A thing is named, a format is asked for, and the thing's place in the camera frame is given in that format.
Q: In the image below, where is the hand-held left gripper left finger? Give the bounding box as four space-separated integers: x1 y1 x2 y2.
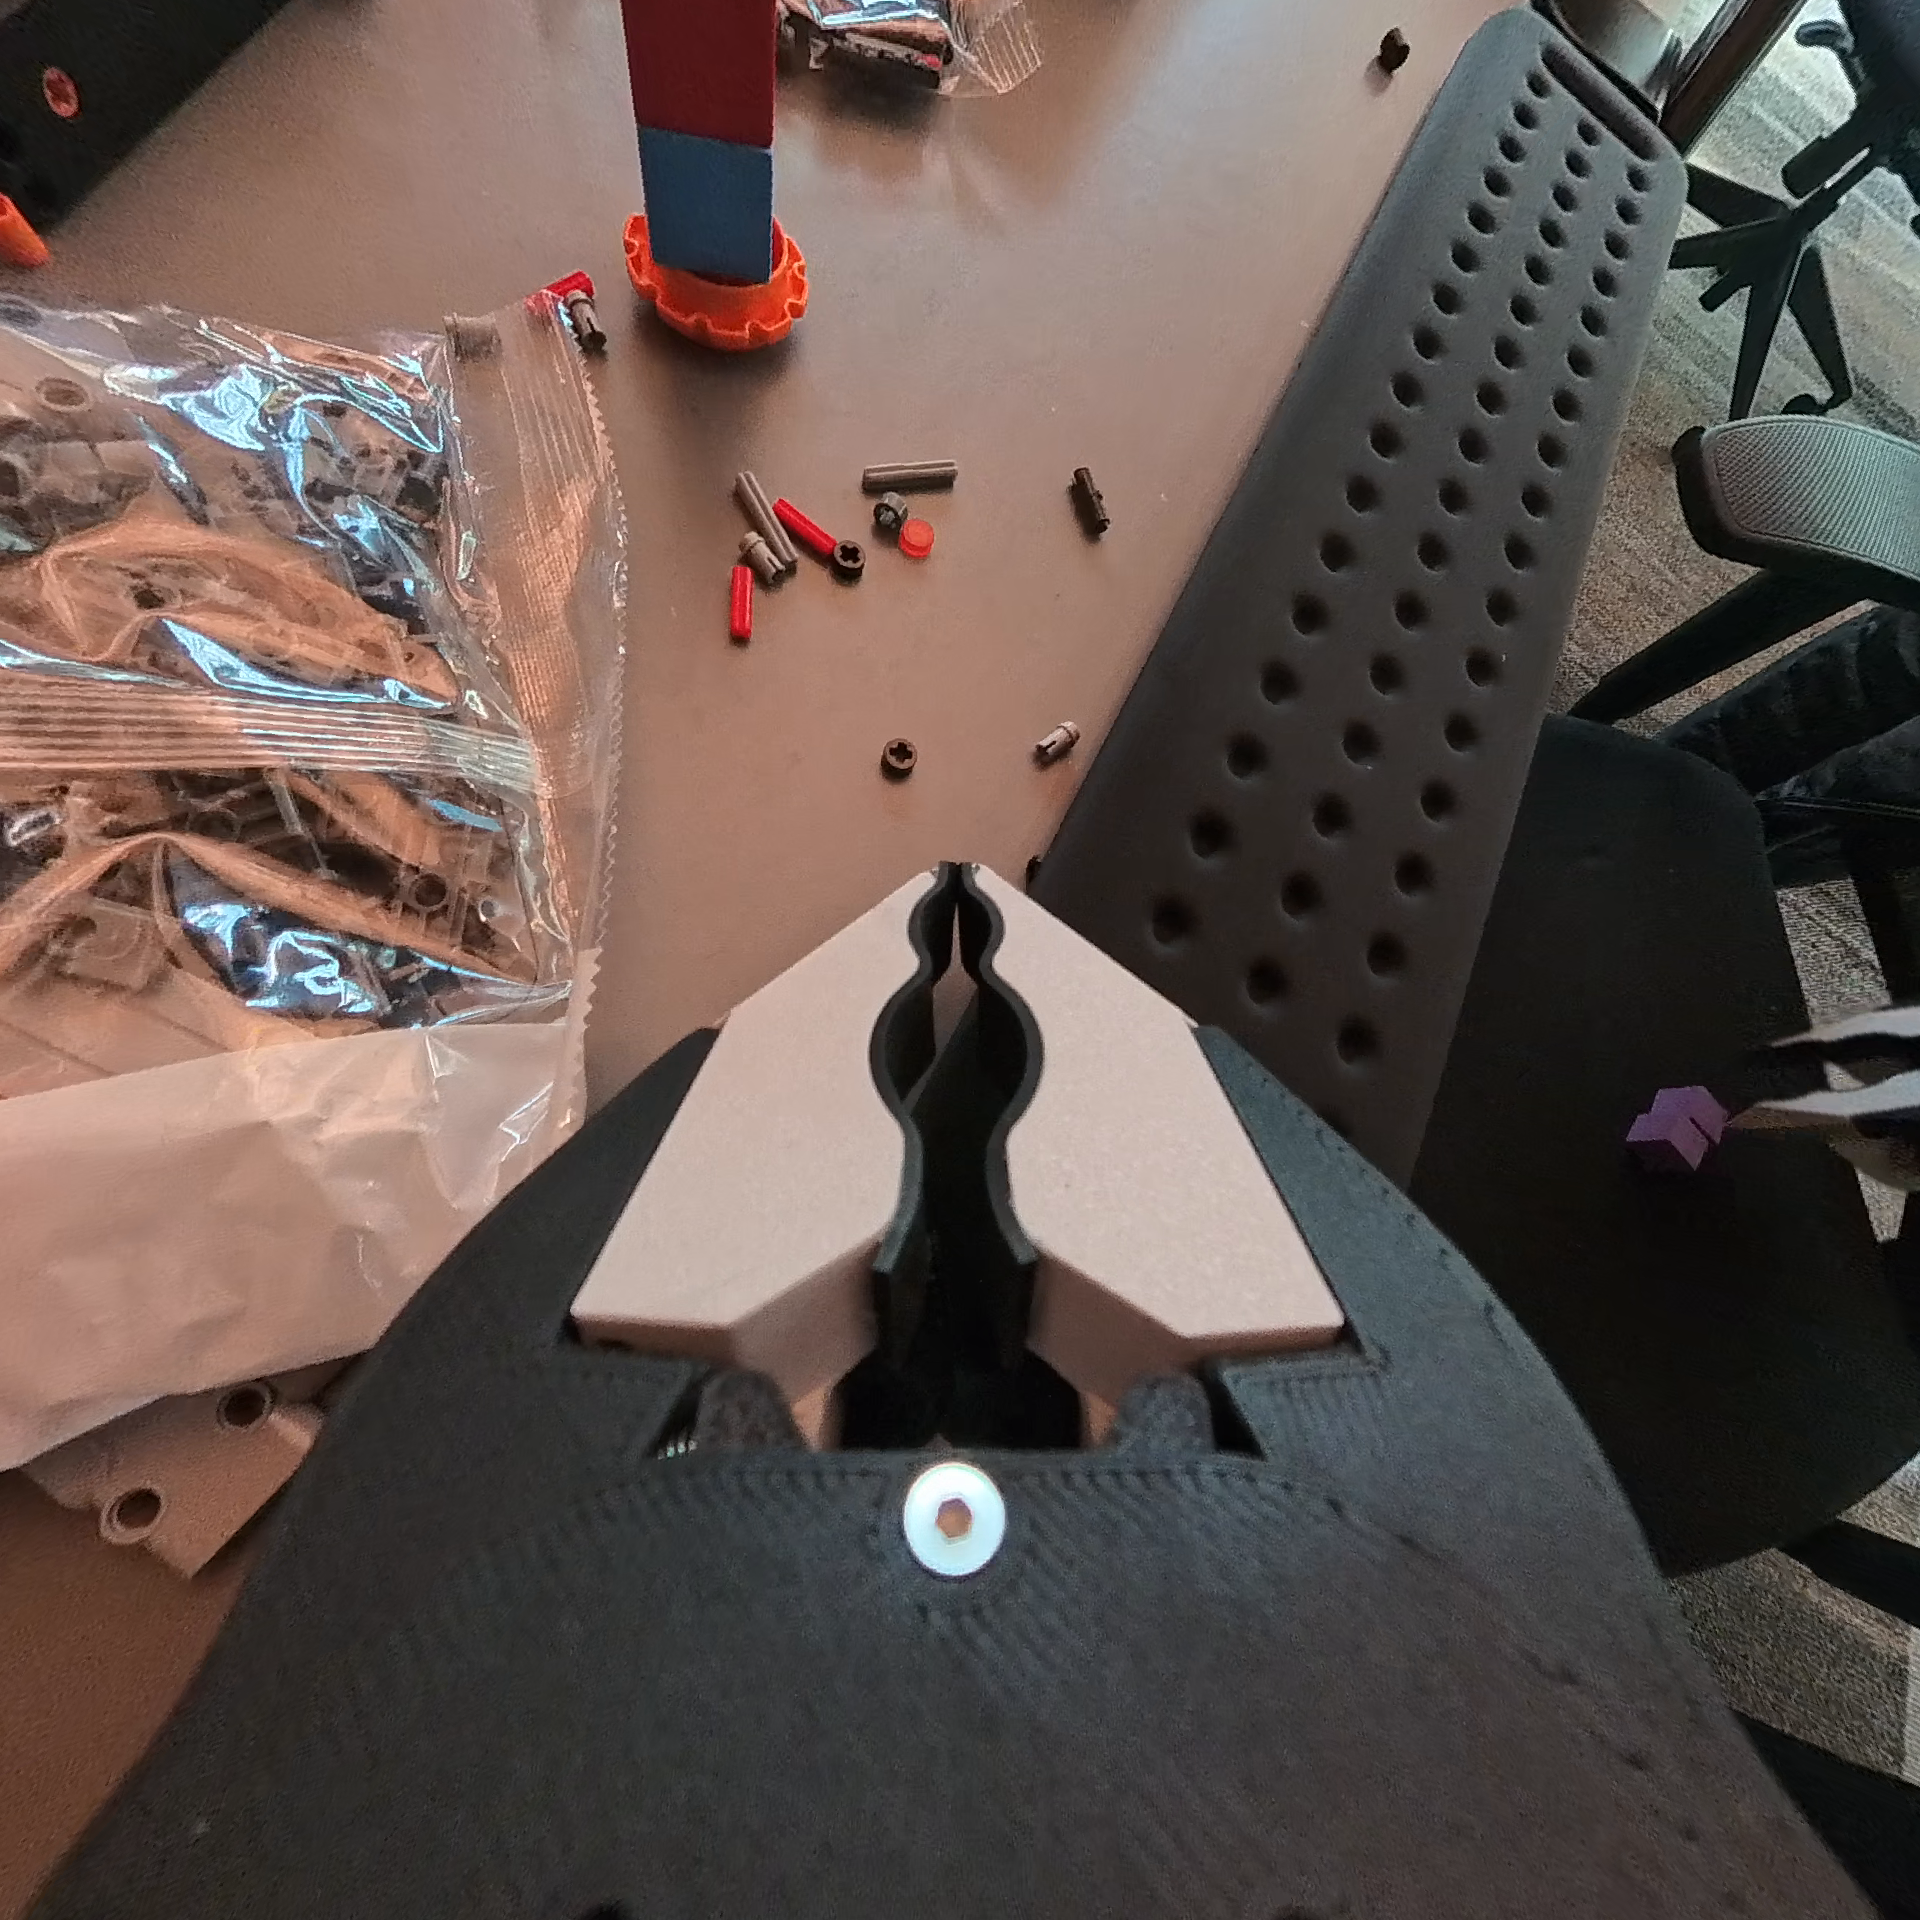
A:
568 860 965 1453

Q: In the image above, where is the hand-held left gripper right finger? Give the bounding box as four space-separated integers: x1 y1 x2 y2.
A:
965 860 1348 1450

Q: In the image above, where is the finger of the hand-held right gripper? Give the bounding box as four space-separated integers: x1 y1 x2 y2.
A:
1768 1000 1920 1074
1733 1083 1920 1187

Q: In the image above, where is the purple cube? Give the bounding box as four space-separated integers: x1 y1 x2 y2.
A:
1624 1086 1731 1173

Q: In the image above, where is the orange gear wheel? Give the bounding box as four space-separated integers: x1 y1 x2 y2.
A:
622 215 813 357

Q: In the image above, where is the blue cube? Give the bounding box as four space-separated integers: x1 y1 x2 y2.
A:
636 123 782 287

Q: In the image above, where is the red cube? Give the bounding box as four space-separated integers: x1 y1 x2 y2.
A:
620 0 783 154

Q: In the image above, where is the grey desk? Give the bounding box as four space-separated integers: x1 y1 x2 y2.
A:
0 0 1532 1920

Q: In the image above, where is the black puffy jacket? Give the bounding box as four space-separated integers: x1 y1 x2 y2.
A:
1662 608 1920 874

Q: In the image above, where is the black chair seat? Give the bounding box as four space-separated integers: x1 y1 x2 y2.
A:
1411 710 1894 1580

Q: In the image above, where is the black perforated chair back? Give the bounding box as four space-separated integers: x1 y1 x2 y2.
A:
1031 7 1692 1190

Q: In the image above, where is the grey mesh office chair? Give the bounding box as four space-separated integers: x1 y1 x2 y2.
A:
1568 415 1920 725

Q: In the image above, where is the grey panel piece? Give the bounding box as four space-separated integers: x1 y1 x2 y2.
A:
22 1371 329 1580

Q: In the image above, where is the clear bag of grey parts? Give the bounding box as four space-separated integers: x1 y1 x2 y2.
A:
0 292 633 1474

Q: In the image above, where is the black office chair base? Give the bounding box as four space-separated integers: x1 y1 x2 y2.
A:
1662 83 1883 424

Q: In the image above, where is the clear bag of coloured parts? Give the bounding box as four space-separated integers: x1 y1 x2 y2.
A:
773 0 1046 103

